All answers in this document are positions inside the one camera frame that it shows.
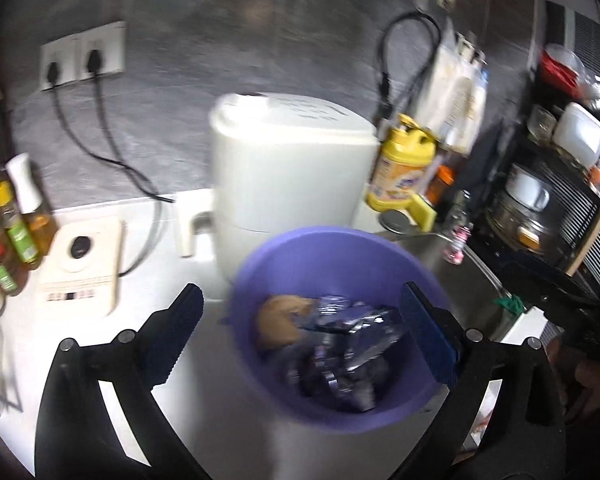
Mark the hanging plastic bags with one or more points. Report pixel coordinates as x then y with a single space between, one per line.
455 95

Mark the pile of shiny wrappers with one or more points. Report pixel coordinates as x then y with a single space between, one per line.
350 350

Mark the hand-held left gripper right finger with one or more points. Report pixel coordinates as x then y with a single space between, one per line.
430 337

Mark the yellow green sponge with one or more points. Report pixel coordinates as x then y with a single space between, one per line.
424 210

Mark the orange cap bottle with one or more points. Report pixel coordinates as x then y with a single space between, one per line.
440 185

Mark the yellow cap green label bottle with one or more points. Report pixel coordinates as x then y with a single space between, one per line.
19 235

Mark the white top oil spray bottle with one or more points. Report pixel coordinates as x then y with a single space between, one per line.
32 205

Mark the crumpled brown paper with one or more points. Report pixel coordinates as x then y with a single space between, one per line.
280 322

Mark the green plastic piece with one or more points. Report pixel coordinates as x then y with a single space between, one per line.
511 305

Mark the red bowl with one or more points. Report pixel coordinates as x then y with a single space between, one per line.
560 67

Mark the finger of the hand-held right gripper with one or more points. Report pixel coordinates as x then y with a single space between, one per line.
545 282

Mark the black dish rack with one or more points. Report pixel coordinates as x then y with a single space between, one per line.
575 210

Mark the round metal lid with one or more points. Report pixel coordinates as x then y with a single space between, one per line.
395 220

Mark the steel sink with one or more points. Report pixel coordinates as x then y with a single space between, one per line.
460 285

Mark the yellow detergent bottle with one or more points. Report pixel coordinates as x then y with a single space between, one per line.
400 165

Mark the person's right hand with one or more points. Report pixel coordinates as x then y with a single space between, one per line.
592 380

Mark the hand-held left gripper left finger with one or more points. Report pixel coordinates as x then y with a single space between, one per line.
174 332

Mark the small pink label bottle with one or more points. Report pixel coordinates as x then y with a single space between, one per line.
457 232

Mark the purple plastic bin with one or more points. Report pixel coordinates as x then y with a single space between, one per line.
260 270

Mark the clear glass cup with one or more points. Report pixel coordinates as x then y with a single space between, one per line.
540 124

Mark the white wall socket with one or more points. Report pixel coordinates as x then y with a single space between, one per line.
112 42
67 47

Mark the white plastic container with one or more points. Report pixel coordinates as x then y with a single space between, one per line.
580 135

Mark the white kitchen scale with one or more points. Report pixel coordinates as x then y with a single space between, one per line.
94 282

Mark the white air fryer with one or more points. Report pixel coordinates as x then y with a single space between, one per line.
290 170

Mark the small wall socket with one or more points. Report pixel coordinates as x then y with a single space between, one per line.
437 0

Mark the glass pot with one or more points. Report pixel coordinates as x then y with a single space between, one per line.
517 225

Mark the white mug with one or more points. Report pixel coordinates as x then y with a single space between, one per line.
525 187

